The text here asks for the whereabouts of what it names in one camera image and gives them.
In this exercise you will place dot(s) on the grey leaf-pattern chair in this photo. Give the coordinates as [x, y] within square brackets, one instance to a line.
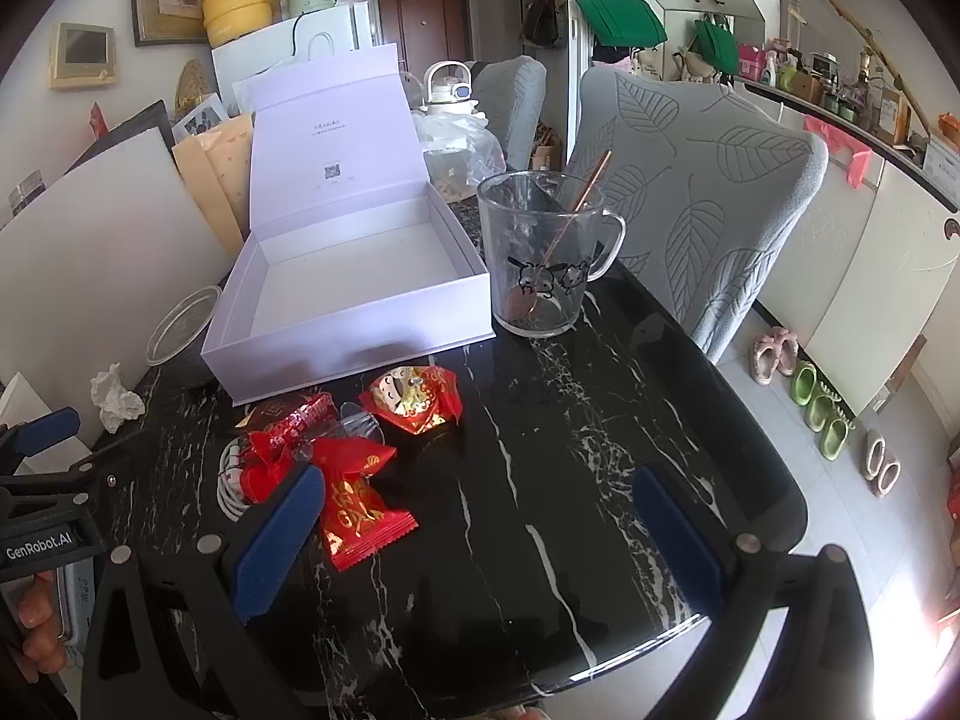
[697, 187]
[514, 105]

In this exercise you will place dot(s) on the white toaster oven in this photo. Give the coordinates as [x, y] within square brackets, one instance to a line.
[823, 62]

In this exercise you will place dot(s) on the dry wooden branch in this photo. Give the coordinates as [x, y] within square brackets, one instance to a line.
[855, 11]

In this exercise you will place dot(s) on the red cartoon snack packet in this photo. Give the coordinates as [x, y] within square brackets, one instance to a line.
[409, 397]

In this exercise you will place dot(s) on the white spray bottle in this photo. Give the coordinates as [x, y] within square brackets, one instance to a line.
[771, 71]

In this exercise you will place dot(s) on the crumpled white tissue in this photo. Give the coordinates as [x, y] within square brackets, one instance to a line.
[116, 397]

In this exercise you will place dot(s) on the white board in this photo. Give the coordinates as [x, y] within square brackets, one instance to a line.
[97, 262]

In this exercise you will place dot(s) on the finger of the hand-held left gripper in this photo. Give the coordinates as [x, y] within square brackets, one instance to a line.
[49, 429]
[90, 474]

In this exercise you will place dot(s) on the beige slipper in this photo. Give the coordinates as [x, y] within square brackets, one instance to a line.
[889, 476]
[872, 457]

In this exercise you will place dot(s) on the long red snack bar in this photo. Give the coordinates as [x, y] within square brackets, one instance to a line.
[304, 424]

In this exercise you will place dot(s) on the plain brown paper envelope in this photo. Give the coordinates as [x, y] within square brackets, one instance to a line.
[202, 195]

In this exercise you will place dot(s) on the copper spoon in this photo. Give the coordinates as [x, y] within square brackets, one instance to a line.
[592, 176]

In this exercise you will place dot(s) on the small red fan toy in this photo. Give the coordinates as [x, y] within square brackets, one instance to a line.
[262, 476]

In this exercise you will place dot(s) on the person's left hand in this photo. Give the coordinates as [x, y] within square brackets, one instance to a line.
[34, 611]

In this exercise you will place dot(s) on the cardboard box with items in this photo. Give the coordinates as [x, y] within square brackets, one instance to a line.
[544, 154]

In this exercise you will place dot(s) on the black-edged counter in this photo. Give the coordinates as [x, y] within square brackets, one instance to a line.
[862, 135]

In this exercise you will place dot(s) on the small picture frame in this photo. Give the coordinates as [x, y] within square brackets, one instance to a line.
[892, 116]

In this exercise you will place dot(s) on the white fridge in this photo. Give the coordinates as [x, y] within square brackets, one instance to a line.
[262, 60]

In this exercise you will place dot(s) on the black-and-white printed paper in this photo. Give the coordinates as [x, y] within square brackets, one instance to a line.
[202, 120]

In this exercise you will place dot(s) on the pink box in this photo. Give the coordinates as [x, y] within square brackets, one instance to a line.
[750, 60]

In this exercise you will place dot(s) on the wall intercom panel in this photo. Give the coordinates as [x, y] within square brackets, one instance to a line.
[82, 52]

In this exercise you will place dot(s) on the pink plush slipper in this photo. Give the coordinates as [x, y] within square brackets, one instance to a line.
[785, 349]
[765, 364]

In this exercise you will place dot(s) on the metal bowl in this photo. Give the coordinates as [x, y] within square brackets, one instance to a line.
[180, 330]

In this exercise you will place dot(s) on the white gift box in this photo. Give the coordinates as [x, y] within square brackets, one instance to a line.
[360, 315]

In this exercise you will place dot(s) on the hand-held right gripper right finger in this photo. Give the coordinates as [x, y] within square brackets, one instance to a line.
[675, 532]

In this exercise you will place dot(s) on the black handbag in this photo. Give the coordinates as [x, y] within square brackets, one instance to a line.
[541, 19]

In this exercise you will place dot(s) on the small red flag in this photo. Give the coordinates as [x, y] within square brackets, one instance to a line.
[97, 120]

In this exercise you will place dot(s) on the clear plastic bag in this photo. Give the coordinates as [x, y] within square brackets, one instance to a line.
[457, 157]

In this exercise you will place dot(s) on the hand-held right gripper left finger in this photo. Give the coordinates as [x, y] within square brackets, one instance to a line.
[277, 540]

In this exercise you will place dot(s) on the glass mug with cartoon print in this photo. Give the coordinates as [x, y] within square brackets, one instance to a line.
[525, 240]

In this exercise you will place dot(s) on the yellow pot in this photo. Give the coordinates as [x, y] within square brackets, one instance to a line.
[236, 11]

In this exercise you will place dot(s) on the woven straw fan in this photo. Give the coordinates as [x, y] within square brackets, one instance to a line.
[191, 82]

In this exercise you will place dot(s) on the green tote bag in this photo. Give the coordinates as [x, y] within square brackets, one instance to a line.
[622, 19]

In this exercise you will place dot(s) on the black pouch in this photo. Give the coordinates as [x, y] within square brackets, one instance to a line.
[127, 135]

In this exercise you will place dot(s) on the brown door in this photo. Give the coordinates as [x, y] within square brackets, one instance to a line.
[427, 22]

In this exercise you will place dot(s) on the green slipper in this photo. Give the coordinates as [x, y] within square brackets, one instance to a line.
[802, 384]
[819, 411]
[835, 441]

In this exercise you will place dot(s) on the red gold-print candy packet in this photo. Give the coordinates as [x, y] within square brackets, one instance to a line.
[360, 517]

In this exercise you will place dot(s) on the small cardboard box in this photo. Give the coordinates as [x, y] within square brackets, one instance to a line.
[806, 86]

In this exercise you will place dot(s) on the clear plastic airplane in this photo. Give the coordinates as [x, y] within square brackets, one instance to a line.
[360, 427]

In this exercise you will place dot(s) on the cream tote bag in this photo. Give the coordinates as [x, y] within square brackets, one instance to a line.
[694, 69]

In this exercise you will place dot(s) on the pink plastic stool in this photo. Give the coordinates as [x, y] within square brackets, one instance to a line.
[832, 135]

